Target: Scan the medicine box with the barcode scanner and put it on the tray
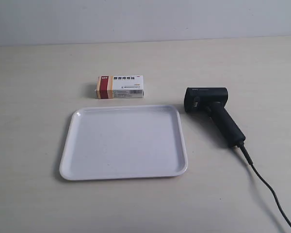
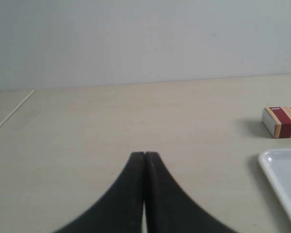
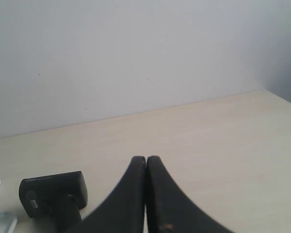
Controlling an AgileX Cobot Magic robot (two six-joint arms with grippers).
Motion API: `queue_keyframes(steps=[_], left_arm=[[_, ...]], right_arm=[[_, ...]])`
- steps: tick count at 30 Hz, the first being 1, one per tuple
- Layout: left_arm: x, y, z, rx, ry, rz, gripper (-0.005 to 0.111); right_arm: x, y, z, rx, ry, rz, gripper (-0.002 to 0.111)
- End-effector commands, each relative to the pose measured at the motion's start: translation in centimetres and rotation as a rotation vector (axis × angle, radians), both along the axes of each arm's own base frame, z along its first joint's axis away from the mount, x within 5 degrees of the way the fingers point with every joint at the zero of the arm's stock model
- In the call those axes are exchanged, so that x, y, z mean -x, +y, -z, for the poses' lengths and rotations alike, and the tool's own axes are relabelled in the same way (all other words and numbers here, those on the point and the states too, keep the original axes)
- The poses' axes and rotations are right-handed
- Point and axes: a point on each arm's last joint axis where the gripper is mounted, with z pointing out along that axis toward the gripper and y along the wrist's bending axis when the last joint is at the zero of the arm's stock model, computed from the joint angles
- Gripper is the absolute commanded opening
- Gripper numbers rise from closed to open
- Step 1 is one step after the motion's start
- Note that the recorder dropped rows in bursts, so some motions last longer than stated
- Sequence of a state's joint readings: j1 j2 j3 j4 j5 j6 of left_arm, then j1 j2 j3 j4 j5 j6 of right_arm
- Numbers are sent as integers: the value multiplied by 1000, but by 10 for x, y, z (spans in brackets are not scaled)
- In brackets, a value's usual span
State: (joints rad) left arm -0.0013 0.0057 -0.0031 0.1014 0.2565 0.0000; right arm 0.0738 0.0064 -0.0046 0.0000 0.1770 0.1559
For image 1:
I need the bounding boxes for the white red medicine box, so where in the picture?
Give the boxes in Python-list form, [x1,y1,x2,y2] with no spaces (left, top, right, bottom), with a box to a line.
[96,75,145,99]

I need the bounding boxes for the white plastic tray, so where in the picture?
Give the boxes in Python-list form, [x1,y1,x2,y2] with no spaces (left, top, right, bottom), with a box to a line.
[59,105,188,181]

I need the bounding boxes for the black handheld barcode scanner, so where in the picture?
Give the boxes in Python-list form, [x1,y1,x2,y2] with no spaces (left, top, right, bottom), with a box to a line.
[184,87,245,147]

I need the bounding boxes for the black scanner cable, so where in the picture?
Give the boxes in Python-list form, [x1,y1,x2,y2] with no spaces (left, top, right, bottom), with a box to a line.
[237,143,291,233]

